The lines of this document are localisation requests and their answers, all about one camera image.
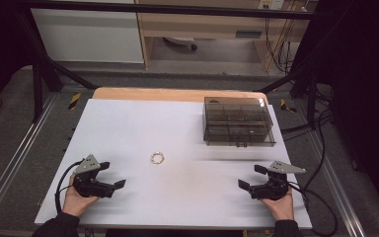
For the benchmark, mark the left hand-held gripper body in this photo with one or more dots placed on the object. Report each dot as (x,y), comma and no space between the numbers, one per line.
(87,188)

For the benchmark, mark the black curtain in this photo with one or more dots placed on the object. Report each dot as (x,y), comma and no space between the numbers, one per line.
(0,49)
(365,82)

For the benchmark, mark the aluminium floor rail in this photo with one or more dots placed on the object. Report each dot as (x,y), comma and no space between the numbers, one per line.
(16,158)
(339,191)

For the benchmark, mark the clear smoky plastic drawer box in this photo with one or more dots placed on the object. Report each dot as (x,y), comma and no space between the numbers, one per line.
(237,121)

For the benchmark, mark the person's right hand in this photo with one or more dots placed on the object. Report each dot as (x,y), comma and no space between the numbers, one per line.
(283,209)

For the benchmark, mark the white power strip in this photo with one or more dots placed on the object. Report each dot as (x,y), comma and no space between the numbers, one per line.
(271,4)

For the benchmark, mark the office chair wheel base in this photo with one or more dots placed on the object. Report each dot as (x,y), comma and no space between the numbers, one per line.
(182,41)

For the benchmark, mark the white cabinet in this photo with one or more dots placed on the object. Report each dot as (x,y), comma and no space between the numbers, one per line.
(89,36)

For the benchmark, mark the black metal frame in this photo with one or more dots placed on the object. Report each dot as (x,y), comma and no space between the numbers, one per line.
(177,9)

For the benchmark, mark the white board table cover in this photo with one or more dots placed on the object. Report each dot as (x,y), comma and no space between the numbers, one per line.
(177,191)

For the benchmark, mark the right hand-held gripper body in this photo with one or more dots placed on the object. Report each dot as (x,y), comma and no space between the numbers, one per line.
(274,189)

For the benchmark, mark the light wooden desk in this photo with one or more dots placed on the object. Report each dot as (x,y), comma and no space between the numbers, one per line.
(210,24)

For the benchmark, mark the person's left hand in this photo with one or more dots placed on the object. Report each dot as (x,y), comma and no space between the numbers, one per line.
(74,203)

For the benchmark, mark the yellow black striped tape marker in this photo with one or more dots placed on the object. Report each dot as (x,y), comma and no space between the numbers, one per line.
(74,101)
(287,106)

